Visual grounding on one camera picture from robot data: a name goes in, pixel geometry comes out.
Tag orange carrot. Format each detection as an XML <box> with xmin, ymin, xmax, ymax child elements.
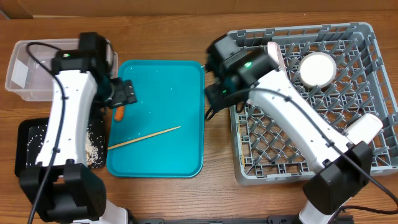
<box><xmin>114</xmin><ymin>106</ymin><xmax>125</xmax><ymax>121</ymax></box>

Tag wooden chopstick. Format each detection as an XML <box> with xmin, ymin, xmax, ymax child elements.
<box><xmin>108</xmin><ymin>126</ymin><xmax>181</xmax><ymax>150</ymax></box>
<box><xmin>238</xmin><ymin>128</ymin><xmax>246</xmax><ymax>167</ymax></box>

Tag pile of rice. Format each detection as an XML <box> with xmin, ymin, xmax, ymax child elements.
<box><xmin>26</xmin><ymin>124</ymin><xmax>106</xmax><ymax>167</ymax></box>

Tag large pink plate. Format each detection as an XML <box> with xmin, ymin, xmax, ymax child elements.
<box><xmin>267</xmin><ymin>42</ymin><xmax>286</xmax><ymax>72</ymax></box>

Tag white bowl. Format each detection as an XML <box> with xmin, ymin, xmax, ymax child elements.
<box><xmin>298</xmin><ymin>52</ymin><xmax>337</xmax><ymax>88</ymax></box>

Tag white paper cup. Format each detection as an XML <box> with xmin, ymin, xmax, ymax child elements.
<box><xmin>345</xmin><ymin>113</ymin><xmax>383</xmax><ymax>144</ymax></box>

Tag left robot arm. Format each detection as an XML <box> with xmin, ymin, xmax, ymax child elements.
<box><xmin>19</xmin><ymin>32</ymin><xmax>137</xmax><ymax>223</ymax></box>

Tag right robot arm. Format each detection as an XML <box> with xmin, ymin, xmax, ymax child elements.
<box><xmin>205</xmin><ymin>35</ymin><xmax>383</xmax><ymax>223</ymax></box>

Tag teal serving tray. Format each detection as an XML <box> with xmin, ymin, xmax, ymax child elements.
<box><xmin>106</xmin><ymin>60</ymin><xmax>205</xmax><ymax>178</ymax></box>

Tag clear plastic bin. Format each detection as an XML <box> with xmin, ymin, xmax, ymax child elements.
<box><xmin>5</xmin><ymin>39</ymin><xmax>119</xmax><ymax>101</ymax></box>

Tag black tray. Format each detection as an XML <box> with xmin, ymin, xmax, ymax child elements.
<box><xmin>14</xmin><ymin>118</ymin><xmax>107</xmax><ymax>177</ymax></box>

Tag grey dish rack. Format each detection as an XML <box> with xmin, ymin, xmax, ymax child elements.
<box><xmin>229</xmin><ymin>22</ymin><xmax>397</xmax><ymax>185</ymax></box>

